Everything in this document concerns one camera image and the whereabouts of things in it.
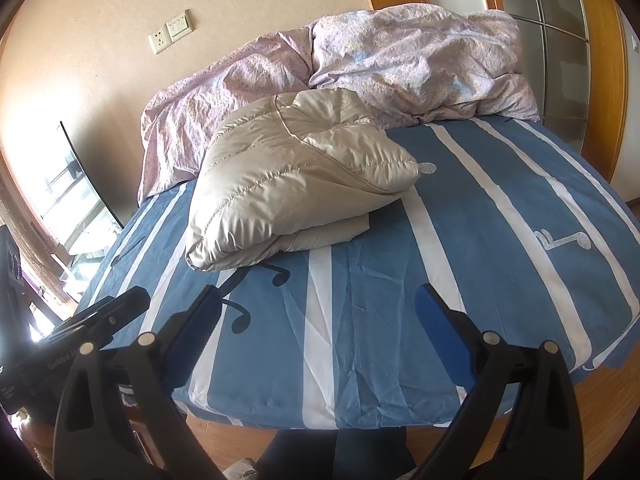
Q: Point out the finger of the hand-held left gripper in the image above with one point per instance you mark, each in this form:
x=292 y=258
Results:
x=120 y=307

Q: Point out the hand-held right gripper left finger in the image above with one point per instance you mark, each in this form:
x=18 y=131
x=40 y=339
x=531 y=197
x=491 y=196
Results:
x=200 y=327

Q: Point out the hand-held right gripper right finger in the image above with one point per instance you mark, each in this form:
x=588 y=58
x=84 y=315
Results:
x=445 y=342

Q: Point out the beige puffer jacket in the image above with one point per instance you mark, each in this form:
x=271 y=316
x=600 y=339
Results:
x=280 y=185

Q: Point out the blue striped bed sheet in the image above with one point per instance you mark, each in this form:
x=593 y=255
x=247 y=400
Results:
x=450 y=270

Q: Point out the black flat television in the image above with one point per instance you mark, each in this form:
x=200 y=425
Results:
x=85 y=185

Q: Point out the person's white garment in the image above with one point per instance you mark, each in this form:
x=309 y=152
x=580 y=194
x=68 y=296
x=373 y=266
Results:
x=242 y=472

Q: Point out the person's legs in dark trousers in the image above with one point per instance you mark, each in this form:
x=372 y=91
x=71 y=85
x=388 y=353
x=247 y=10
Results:
x=340 y=455

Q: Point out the pink floral duvet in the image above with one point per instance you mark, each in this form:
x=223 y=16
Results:
x=400 y=60

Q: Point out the wooden framed glass door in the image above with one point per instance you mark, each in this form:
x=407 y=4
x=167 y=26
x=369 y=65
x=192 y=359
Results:
x=565 y=35

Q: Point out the white wall socket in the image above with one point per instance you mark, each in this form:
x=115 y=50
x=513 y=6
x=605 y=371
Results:
x=159 y=42

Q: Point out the white wall switch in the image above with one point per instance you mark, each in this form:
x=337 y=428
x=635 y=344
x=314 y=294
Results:
x=180 y=25

